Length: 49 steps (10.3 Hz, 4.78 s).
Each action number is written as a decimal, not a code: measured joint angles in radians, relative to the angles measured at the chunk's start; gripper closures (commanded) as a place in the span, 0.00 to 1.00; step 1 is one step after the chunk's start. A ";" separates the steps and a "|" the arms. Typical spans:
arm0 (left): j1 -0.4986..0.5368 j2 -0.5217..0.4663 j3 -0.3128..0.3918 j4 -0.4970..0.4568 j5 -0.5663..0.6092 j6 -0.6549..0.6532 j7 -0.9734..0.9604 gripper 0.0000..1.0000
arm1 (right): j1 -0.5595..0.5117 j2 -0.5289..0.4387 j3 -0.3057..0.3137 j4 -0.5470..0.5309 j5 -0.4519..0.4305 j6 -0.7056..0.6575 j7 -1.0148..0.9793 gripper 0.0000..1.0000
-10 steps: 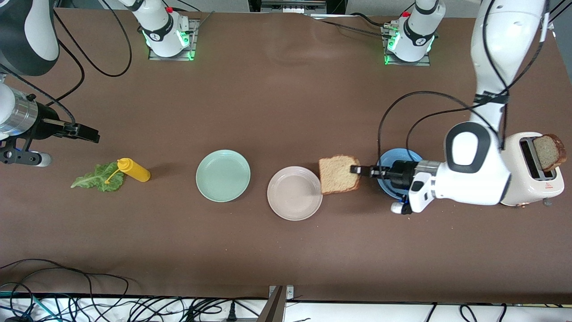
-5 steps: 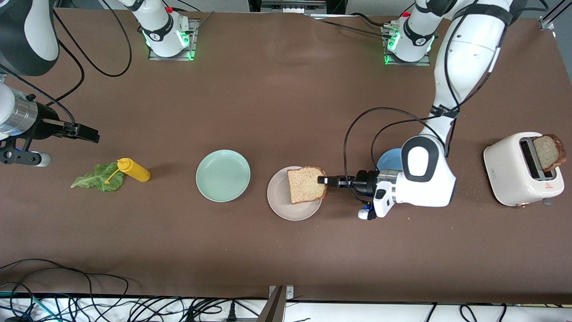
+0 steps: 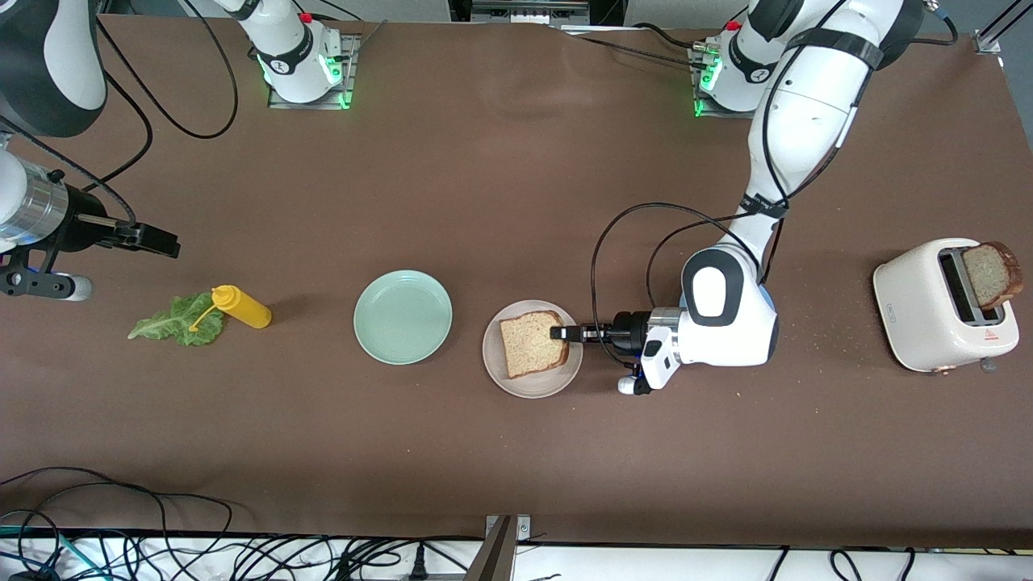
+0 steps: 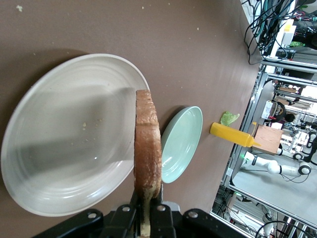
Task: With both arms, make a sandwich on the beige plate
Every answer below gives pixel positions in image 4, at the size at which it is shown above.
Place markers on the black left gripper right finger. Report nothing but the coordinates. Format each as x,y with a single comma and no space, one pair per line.
163,223

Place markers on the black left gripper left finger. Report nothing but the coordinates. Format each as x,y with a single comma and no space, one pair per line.
119,223

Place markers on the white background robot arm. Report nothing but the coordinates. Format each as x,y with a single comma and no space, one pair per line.
275,168

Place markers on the brown bread slice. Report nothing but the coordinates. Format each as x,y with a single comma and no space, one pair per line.
147,143

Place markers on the aluminium frame rack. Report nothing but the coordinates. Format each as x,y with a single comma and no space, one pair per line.
246,124

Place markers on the mint green plate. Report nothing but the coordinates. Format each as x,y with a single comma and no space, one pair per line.
180,143

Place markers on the green lettuce leaf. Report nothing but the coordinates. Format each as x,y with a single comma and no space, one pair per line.
229,119

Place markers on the brown table cover sheet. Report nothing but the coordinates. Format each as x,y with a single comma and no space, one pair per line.
173,49

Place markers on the white box yellow label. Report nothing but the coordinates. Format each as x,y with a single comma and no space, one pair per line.
287,34

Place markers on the yellow squeeze bottle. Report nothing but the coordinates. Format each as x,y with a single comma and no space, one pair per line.
230,134

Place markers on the beige plate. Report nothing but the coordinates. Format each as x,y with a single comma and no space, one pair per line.
62,136

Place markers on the wooden box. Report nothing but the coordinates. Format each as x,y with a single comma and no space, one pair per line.
268,140

